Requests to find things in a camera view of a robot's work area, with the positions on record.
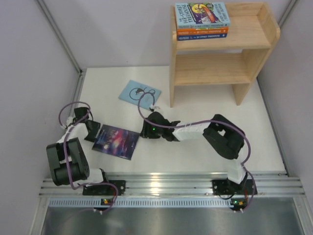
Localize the wooden two-tier shelf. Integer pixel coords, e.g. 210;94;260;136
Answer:
169;2;280;106

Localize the purple galaxy cover book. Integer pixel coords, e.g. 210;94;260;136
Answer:
92;124;139;160

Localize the blue 91-storey treehouse book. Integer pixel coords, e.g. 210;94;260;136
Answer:
177;33;227;41

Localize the light blue thin booklet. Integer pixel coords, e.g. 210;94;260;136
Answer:
118;80;161;110

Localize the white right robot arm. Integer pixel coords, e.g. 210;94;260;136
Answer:
140;112;251;190

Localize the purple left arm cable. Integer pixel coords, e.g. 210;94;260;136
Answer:
58;101;119;213

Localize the orange 78-storey treehouse book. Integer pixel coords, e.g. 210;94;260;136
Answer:
177;27;229;36

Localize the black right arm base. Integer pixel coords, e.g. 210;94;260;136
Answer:
212;179;258;197

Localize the aluminium mounting rail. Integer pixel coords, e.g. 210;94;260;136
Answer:
39;173;305;209

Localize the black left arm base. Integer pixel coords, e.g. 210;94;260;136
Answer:
83;180;126;196

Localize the light blue 143-storey treehouse book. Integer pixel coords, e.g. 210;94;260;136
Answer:
175;2;230;29

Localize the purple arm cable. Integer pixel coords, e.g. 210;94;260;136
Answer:
58;101;119;213
137;90;257;213

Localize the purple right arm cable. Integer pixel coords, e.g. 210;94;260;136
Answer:
137;90;257;213

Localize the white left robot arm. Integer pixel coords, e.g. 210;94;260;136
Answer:
46;107;108;188

